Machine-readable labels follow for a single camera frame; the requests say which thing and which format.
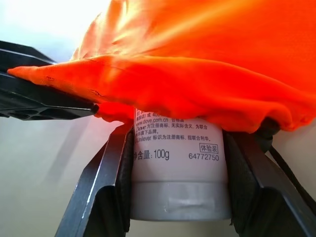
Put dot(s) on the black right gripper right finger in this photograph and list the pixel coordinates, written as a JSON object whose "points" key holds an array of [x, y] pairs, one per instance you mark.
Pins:
{"points": [[254, 197]]}

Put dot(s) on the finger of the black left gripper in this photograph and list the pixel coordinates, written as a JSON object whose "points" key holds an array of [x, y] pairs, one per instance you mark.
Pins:
{"points": [[27, 55], [37, 101]]}

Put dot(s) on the white Dove tube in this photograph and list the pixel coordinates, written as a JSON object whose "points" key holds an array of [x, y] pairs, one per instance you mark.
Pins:
{"points": [[177, 158]]}

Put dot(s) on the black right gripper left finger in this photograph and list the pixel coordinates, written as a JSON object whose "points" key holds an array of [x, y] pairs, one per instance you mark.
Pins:
{"points": [[103, 187]]}

